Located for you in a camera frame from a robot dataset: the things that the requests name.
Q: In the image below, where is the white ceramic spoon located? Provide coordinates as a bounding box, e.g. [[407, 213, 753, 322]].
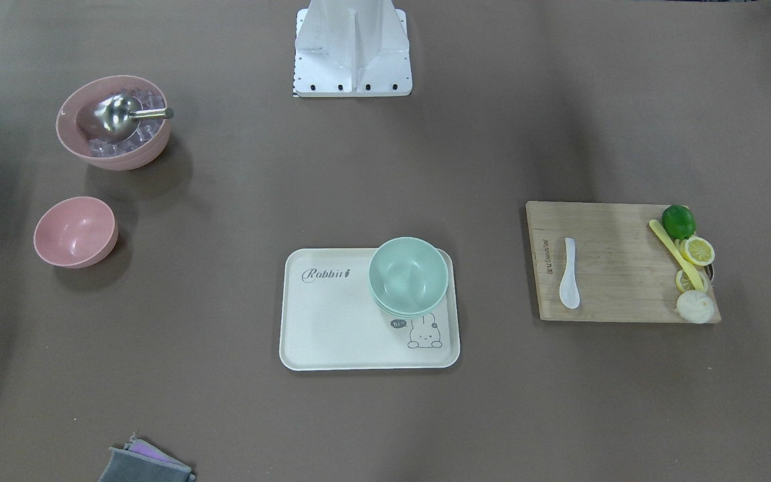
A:
[[559, 237, 581, 309]]

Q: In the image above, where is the small pink bowl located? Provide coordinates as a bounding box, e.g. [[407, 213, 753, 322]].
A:
[[33, 196, 119, 269]]

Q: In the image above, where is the green bowl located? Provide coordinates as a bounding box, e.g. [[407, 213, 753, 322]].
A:
[[367, 237, 450, 318]]

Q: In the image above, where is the large pink bowl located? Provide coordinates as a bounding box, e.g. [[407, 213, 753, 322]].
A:
[[55, 74, 173, 171]]

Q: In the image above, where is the cream rabbit tray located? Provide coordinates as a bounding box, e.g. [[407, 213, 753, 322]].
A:
[[278, 248, 461, 370]]

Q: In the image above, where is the wooden cutting board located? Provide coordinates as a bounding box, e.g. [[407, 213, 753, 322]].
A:
[[525, 201, 683, 323]]

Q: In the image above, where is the metal ice scoop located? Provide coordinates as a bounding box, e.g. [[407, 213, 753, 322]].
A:
[[76, 92, 175, 143]]

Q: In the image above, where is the lemon slice lower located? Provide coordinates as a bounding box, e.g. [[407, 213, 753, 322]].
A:
[[675, 269, 711, 293]]

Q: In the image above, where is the white steamed bun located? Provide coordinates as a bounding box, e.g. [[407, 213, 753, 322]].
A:
[[675, 290, 717, 324]]

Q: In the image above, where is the grey folded cloth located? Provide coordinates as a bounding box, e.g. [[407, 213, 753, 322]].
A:
[[98, 435, 196, 481]]

